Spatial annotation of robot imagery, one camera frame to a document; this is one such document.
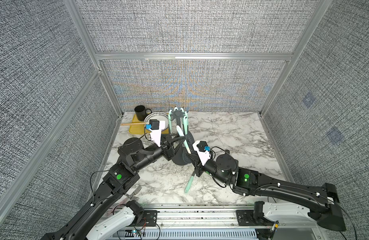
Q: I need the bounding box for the cream slotted spatula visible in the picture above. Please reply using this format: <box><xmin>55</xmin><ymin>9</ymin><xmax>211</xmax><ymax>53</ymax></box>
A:
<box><xmin>176</xmin><ymin>125</ymin><xmax>191</xmax><ymax>154</ymax></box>

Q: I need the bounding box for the grey utensil rack stand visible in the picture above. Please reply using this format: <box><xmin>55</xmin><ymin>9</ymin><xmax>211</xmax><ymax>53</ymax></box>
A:
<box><xmin>168</xmin><ymin>107</ymin><xmax>195</xmax><ymax>166</ymax></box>

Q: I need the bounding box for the cream skimmer mint handle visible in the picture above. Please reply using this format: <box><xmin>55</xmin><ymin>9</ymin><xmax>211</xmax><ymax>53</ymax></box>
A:
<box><xmin>184</xmin><ymin>172</ymin><xmax>195</xmax><ymax>194</ymax></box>

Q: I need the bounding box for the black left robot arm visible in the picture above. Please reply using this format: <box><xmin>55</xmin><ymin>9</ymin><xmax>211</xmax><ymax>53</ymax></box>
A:
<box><xmin>42</xmin><ymin>135</ymin><xmax>185</xmax><ymax>240</ymax></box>

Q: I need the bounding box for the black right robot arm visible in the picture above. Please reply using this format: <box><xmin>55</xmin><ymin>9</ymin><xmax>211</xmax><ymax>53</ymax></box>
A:
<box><xmin>186</xmin><ymin>154</ymin><xmax>346</xmax><ymax>232</ymax></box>

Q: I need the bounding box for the white bowl black rim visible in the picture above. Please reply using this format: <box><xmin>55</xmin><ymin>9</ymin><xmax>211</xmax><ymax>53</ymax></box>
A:
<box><xmin>144</xmin><ymin>112</ymin><xmax>168</xmax><ymax>132</ymax></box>

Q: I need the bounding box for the yellow tray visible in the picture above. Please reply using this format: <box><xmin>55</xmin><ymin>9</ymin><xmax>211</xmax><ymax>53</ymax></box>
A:
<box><xmin>129</xmin><ymin>112</ymin><xmax>169</xmax><ymax>135</ymax></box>

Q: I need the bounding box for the black mug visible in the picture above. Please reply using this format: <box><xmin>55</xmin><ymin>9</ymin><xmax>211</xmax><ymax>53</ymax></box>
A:
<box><xmin>134</xmin><ymin>105</ymin><xmax>152</xmax><ymax>122</ymax></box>

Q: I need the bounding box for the wooden handled white spatula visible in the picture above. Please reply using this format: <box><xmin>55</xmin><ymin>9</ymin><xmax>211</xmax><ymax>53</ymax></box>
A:
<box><xmin>120</xmin><ymin>122</ymin><xmax>147</xmax><ymax>126</ymax></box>

